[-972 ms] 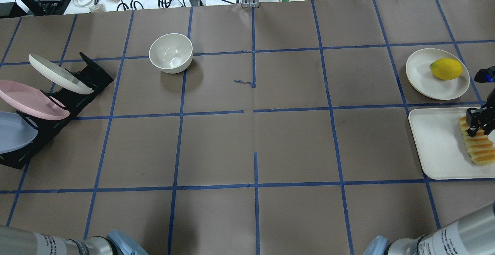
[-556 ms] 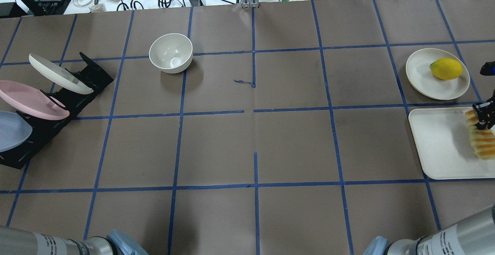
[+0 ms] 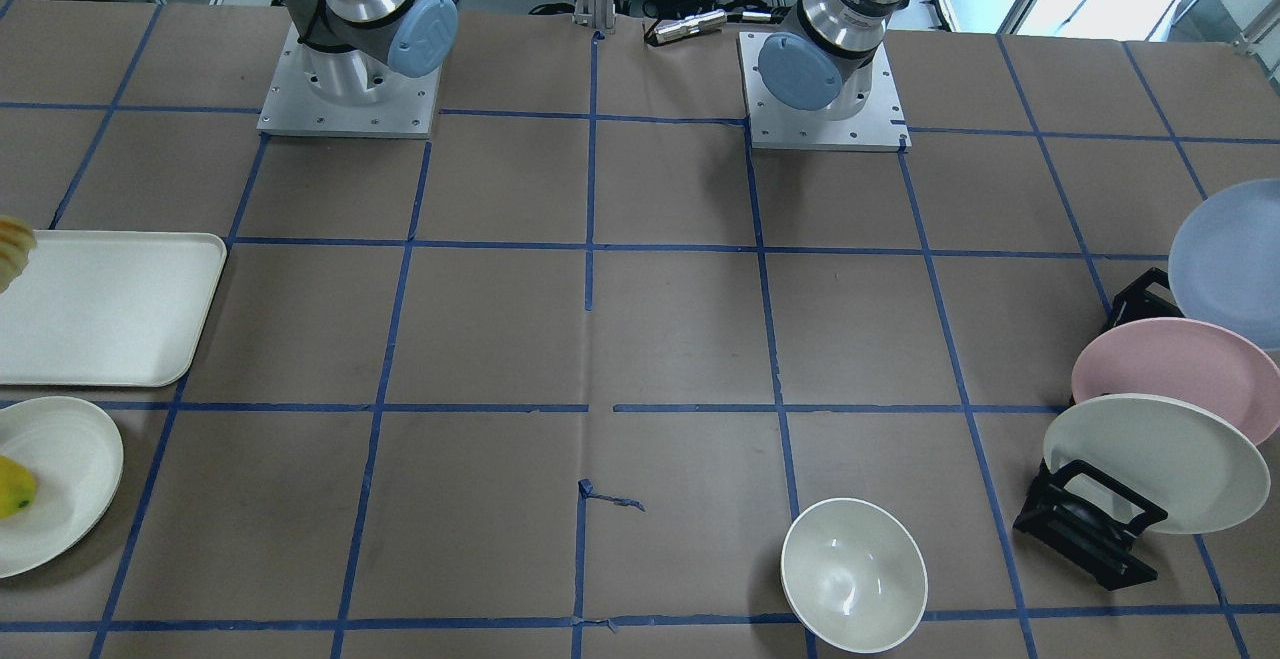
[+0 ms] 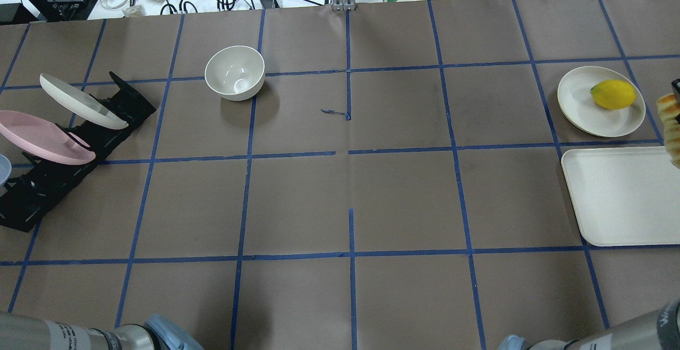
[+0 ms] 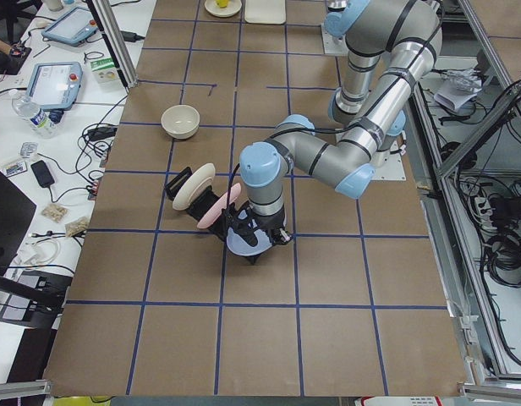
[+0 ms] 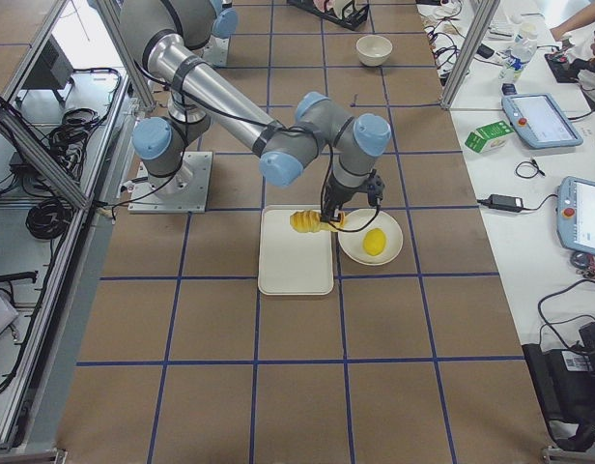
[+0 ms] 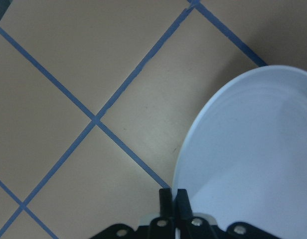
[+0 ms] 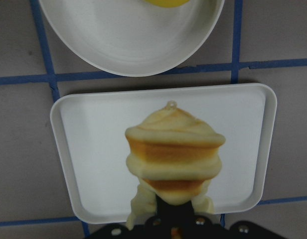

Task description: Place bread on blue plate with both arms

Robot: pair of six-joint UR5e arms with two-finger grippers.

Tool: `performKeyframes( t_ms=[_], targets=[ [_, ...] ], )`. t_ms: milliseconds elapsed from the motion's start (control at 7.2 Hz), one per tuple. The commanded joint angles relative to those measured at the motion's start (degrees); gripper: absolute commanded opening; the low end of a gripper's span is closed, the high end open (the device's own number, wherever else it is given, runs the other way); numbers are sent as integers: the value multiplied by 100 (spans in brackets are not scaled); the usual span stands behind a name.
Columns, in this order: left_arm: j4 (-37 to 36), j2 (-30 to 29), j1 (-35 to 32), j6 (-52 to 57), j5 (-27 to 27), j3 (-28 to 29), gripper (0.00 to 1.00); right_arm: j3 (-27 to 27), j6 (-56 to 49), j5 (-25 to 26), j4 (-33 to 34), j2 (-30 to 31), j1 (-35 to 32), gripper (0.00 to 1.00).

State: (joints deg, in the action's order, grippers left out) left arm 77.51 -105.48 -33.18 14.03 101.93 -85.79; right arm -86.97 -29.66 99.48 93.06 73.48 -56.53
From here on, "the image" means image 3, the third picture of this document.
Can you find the blue plate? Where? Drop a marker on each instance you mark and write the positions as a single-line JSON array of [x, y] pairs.
[[1224, 262]]

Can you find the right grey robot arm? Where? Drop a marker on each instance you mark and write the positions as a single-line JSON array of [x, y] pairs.
[[351, 49]]

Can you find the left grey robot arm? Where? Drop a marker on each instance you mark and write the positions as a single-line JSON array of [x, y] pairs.
[[820, 58]]

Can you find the pink plate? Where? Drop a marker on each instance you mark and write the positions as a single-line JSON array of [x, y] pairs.
[[1187, 360]]

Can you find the cream plate in rack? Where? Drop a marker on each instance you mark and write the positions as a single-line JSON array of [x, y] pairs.
[[1206, 474]]

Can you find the cream plate with lemon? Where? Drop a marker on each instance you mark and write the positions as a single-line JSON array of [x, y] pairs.
[[75, 451]]

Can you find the cream bowl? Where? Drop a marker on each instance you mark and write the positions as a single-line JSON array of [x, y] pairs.
[[854, 575]]

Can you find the black dish rack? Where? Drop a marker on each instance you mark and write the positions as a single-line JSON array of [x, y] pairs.
[[1082, 533]]

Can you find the cream rectangular tray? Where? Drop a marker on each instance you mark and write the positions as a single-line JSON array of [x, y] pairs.
[[109, 308]]

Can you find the yellow lemon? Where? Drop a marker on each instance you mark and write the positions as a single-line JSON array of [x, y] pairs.
[[19, 487]]

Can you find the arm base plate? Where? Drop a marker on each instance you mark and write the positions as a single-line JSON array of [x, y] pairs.
[[866, 117], [314, 94]]

